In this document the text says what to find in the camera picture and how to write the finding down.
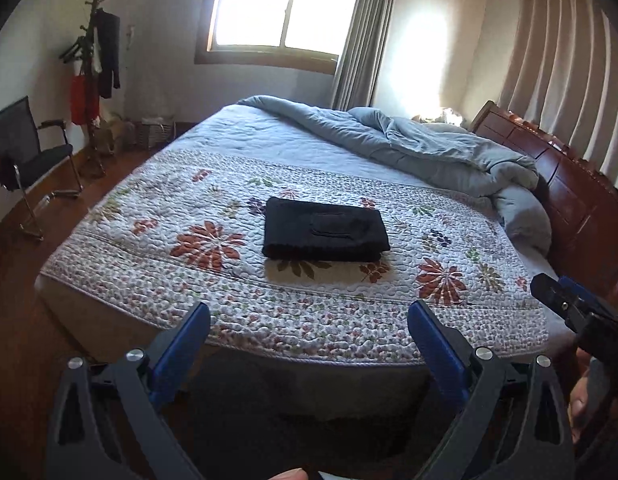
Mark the red wooden headboard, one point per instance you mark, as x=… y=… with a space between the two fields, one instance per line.
x=581 y=203

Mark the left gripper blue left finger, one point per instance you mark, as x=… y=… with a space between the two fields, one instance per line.
x=172 y=353

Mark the floral quilted bedspread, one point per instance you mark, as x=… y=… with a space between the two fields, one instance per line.
x=187 y=227

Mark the grey window curtain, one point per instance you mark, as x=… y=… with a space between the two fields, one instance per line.
x=358 y=66

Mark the beige pleated curtain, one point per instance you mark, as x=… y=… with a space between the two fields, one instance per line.
x=563 y=77

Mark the wooden coat rack with clothes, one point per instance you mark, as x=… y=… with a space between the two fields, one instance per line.
x=97 y=51

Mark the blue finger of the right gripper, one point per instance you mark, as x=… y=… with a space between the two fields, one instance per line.
x=589 y=300
x=560 y=300

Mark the wooden framed window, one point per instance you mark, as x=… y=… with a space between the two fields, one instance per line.
x=299 y=34

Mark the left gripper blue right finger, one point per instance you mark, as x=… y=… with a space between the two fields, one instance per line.
x=445 y=353

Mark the wicker basket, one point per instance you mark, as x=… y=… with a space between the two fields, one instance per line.
x=154 y=131

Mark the person left hand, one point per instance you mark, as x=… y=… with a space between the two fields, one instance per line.
x=292 y=474

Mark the black office chair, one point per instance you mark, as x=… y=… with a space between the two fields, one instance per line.
x=23 y=163

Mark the black pants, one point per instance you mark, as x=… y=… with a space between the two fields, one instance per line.
x=305 y=231

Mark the grey blue duvet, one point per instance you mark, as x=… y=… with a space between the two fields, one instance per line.
x=457 y=161

